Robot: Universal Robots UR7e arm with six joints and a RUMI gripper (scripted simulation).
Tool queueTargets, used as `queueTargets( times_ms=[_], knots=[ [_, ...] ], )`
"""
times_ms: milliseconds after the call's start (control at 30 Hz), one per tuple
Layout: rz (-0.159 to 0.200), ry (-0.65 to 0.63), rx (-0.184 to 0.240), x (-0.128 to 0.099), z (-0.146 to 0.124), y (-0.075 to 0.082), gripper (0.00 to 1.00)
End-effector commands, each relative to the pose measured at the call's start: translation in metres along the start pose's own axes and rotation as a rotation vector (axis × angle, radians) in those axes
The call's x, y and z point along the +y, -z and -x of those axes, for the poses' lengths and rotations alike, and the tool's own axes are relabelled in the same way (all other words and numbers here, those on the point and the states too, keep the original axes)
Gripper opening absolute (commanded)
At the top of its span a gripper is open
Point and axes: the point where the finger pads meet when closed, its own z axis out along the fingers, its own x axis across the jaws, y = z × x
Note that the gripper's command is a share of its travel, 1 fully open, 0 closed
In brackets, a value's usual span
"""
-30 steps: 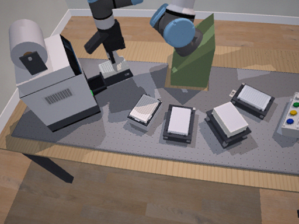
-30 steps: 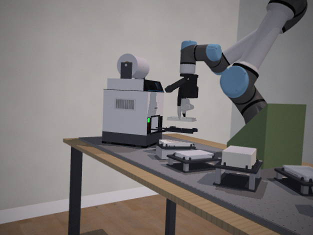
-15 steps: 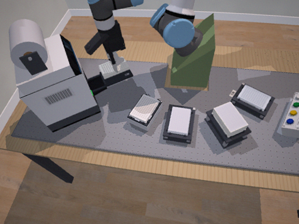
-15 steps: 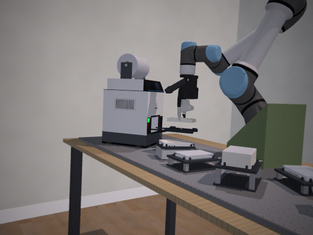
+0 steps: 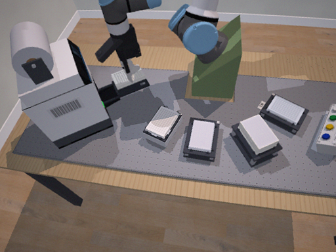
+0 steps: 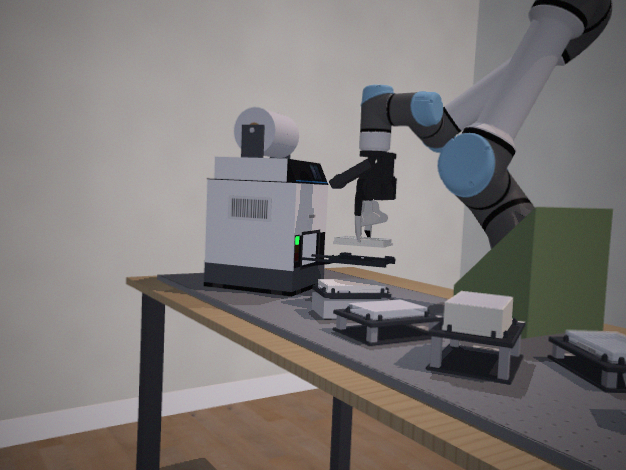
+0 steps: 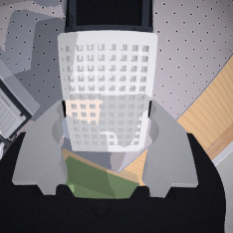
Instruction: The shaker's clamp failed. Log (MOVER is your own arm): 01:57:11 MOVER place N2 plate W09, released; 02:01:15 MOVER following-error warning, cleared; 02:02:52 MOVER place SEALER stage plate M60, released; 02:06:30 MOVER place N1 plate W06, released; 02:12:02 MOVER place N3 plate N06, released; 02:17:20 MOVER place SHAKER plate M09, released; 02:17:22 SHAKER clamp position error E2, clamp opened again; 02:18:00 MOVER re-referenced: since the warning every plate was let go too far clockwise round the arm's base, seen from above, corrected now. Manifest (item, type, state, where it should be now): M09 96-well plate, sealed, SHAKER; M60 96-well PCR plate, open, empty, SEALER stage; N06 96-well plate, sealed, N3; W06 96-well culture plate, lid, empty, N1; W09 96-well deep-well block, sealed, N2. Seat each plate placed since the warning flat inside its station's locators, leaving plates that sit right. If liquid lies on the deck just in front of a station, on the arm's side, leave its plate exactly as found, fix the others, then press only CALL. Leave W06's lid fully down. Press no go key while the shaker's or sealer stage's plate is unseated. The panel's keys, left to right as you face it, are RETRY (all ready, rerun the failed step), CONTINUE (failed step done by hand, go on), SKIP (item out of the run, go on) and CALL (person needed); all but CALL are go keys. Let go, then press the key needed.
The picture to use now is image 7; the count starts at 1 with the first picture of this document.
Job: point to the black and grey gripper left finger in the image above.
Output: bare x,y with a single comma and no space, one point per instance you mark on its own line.
34,163

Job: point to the dark grey rectangular frame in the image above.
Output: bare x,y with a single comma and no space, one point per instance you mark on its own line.
7,142

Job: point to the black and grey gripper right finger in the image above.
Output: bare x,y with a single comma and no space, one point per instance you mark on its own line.
177,167

